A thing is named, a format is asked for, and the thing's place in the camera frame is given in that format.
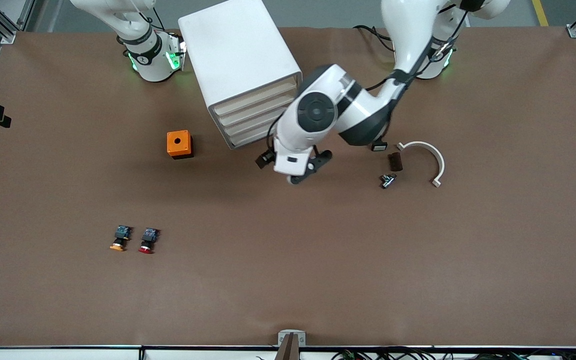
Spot orange capped push button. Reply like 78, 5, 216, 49
109, 225, 134, 252

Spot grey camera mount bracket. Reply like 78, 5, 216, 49
277, 329, 307, 347

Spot thin black base cable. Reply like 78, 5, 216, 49
138, 2, 166, 33

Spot white half ring clamp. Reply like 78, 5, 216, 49
396, 141, 446, 188

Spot right arm base connector plate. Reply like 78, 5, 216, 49
165, 31, 188, 72

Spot upright aluminium frame profile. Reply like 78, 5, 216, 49
15, 0, 36, 31

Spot white plastic drawer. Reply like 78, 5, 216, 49
217, 92, 296, 127
228, 122, 278, 148
212, 77, 299, 117
222, 107, 286, 137

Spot red capped push button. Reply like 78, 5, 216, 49
138, 227, 160, 255

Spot brown paper table cover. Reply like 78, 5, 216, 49
0, 25, 576, 348

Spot thick black base cable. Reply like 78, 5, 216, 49
352, 24, 394, 51

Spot tangled black cables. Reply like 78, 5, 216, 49
255, 347, 576, 360

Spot white drawer cabinet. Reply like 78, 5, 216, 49
177, 0, 303, 151

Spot white black-edged table frame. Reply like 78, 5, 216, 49
0, 344, 576, 360

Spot dark camera support post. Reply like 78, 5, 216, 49
274, 333, 302, 360

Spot orange box with round hole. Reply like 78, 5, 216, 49
166, 130, 194, 160

